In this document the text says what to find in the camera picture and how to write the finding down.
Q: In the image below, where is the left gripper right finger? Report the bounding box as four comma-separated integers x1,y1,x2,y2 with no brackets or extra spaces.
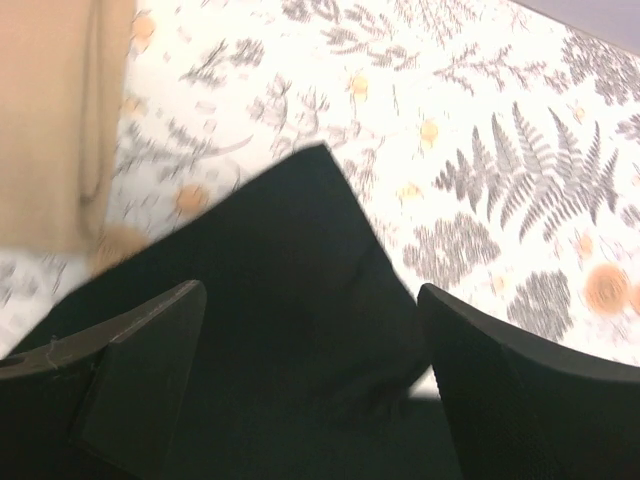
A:
417,284,639,480

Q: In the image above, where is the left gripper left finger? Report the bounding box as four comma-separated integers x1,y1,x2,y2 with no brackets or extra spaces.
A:
1,281,206,480

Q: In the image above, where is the black t shirt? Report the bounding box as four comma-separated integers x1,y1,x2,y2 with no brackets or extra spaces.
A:
17,144,461,479

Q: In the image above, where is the floral table mat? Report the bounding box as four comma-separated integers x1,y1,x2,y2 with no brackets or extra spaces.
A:
1,1,639,365

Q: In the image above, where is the folded beige t shirt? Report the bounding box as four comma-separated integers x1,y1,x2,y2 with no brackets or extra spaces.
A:
1,0,136,253

